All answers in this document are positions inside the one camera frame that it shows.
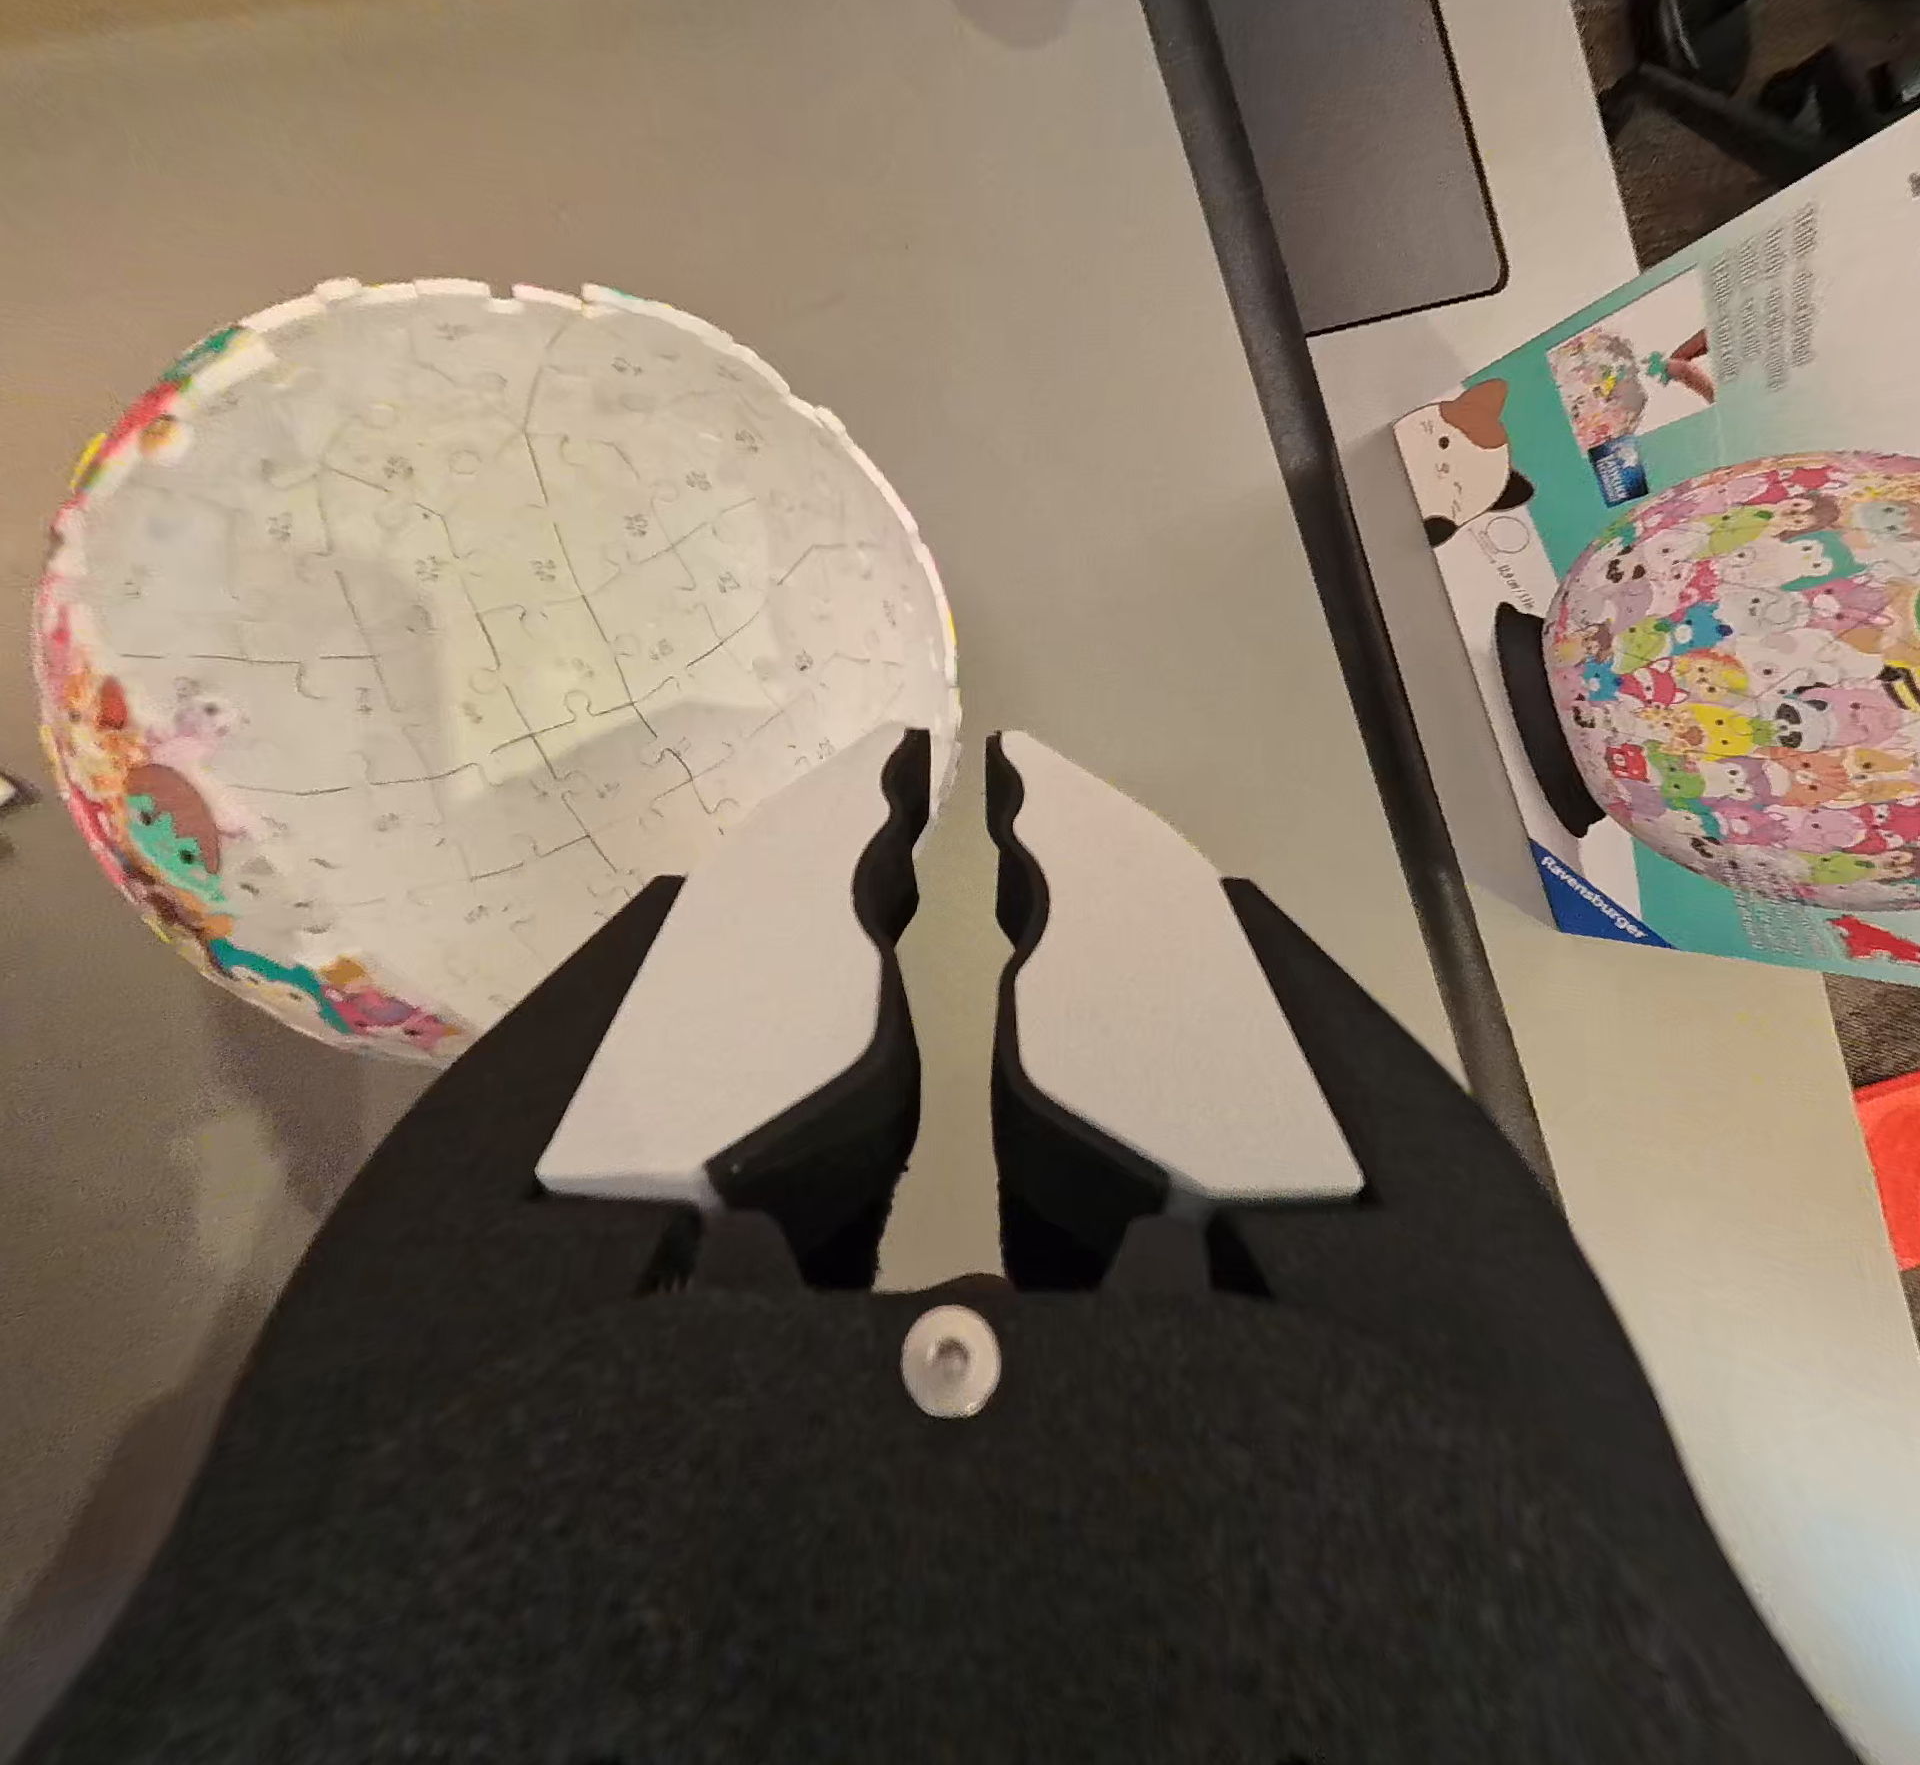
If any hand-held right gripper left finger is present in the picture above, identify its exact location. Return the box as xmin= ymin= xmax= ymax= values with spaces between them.
xmin=535 ymin=731 xmax=930 ymax=1295

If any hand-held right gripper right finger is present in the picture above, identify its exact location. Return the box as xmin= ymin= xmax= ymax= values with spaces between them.
xmin=986 ymin=731 xmax=1366 ymax=1295

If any colourful puzzle ball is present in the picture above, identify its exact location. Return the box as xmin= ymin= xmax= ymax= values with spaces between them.
xmin=29 ymin=281 xmax=963 ymax=1065

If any puzzle box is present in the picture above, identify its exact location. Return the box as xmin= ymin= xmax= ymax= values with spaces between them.
xmin=1392 ymin=122 xmax=1920 ymax=985

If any grey rounded pad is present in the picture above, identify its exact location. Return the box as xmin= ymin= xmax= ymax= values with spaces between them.
xmin=1187 ymin=0 xmax=1511 ymax=338

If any black office chair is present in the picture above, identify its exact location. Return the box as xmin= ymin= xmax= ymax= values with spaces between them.
xmin=1597 ymin=0 xmax=1920 ymax=192

